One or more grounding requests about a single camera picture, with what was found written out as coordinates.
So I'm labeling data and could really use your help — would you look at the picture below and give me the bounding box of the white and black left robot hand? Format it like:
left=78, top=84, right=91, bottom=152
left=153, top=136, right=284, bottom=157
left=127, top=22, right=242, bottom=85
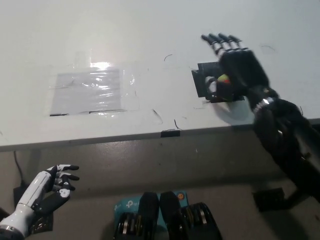
left=16, top=163, right=80, bottom=216

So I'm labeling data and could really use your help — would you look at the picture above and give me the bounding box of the black tape patch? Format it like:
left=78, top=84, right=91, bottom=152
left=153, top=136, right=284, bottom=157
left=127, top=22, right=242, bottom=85
left=191, top=61, right=245, bottom=104

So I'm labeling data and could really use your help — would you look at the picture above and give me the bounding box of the clear plastic taped sheet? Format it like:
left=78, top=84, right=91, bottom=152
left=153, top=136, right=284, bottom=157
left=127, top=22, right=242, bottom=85
left=48, top=69, right=126, bottom=117

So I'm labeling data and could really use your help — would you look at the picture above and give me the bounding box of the orange and yellow tennis ball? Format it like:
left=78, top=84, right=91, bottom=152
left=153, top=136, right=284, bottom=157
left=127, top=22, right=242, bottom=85
left=216, top=73, right=231, bottom=85

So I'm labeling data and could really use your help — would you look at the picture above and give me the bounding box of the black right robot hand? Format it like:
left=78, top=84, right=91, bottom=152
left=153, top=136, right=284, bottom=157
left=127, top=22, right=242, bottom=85
left=201, top=32, right=279, bottom=113

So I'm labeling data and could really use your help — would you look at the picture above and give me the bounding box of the black cable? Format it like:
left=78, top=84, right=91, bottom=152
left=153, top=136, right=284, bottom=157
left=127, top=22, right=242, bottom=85
left=12, top=151, right=25, bottom=185

